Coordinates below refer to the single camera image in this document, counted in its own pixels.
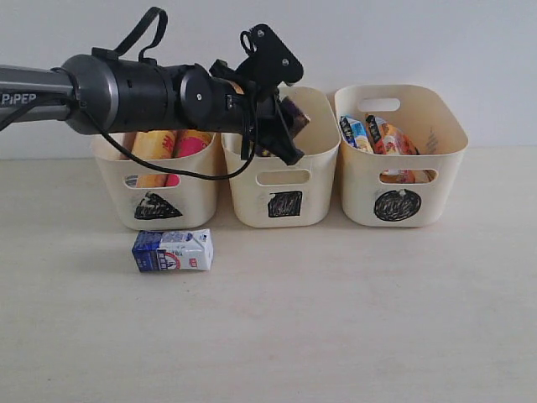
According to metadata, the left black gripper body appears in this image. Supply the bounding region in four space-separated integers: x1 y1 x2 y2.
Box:
208 59 285 139

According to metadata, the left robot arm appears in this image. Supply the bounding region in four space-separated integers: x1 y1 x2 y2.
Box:
1 55 304 165

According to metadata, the middle cream plastic bin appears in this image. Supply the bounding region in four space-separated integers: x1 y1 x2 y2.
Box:
230 86 341 228

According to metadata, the blue white milk carton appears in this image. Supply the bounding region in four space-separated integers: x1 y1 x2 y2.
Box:
131 229 214 273

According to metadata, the purple small box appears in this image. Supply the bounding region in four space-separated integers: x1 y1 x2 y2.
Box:
258 95 312 159

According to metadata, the orange snack bag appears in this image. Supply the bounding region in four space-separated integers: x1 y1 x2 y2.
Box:
365 114 435 184

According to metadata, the yellow chips can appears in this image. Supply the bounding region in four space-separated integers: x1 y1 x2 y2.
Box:
123 130 177 188

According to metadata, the right cream plastic bin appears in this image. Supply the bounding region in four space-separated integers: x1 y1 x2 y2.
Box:
335 85 468 228

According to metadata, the left black cable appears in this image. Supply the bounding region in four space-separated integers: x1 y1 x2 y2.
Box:
0 6 257 181

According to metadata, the left cream plastic bin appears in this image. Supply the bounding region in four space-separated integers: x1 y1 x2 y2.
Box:
91 133 223 230

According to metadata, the pink chips can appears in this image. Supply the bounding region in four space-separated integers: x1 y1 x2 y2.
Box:
165 128 216 188

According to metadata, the blue snack bag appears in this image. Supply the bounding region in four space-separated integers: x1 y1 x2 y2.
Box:
339 115 373 154

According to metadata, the cream plastic bin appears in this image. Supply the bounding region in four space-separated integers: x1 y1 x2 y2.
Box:
335 85 468 228
91 133 223 230
230 86 341 228

